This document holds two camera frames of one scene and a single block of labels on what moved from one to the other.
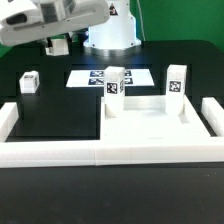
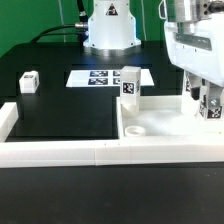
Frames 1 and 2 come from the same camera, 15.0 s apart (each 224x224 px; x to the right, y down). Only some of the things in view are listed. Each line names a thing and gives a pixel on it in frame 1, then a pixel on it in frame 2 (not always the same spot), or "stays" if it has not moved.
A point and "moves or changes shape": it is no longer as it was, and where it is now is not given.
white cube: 114,89 to 130,79
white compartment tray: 147,117 moves or changes shape
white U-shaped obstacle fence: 66,153 stays
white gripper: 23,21 to 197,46
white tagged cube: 59,47 to 205,111
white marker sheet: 96,78 stays
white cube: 29,82 stays
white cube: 176,84 to 189,105
